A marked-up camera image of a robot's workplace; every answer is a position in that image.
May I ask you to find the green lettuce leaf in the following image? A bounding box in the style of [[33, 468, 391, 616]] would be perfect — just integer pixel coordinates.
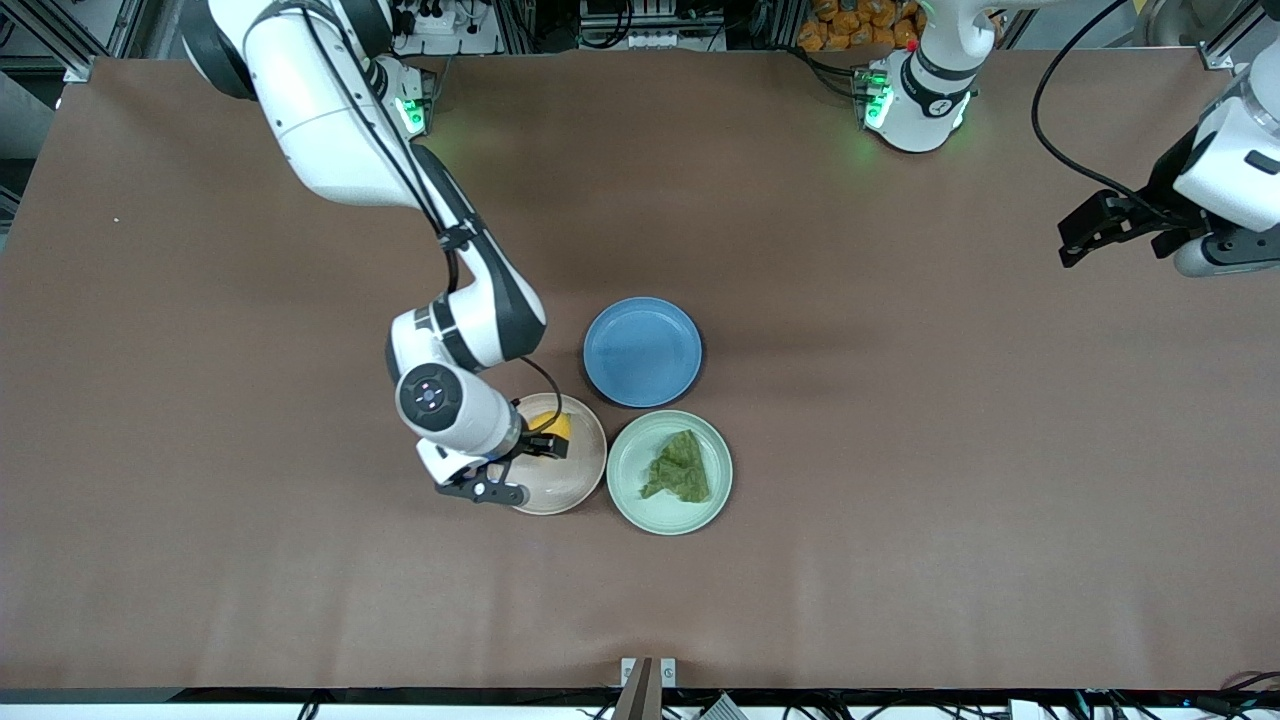
[[640, 430, 712, 504]]

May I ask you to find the pink plate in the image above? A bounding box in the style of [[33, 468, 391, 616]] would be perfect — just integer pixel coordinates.
[[483, 392, 608, 516]]

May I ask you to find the green plate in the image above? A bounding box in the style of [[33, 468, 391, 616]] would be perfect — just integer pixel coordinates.
[[606, 409, 734, 536]]

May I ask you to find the blue plate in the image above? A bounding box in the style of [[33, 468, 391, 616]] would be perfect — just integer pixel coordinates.
[[583, 296, 703, 409]]

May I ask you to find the grey round metal container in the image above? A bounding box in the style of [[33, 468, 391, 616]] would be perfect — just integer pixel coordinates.
[[1142, 0, 1263, 47]]

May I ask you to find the brown table cover sheet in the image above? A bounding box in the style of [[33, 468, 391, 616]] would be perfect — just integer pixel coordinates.
[[0, 50, 1280, 693]]

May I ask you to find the white power strip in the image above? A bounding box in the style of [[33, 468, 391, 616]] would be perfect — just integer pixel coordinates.
[[392, 0, 501, 57]]

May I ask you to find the aluminium frame profile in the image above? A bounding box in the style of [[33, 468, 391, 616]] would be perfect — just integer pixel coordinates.
[[0, 0, 141, 83], [1200, 0, 1280, 71]]

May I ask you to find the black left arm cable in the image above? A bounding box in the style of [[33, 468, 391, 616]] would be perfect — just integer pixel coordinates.
[[1030, 0, 1166, 206]]

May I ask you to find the metal bracket with post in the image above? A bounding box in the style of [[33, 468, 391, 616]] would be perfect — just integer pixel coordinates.
[[612, 656, 678, 720]]

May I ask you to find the black base cable bundle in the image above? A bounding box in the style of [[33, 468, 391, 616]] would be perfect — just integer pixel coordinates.
[[790, 45, 871, 101]]

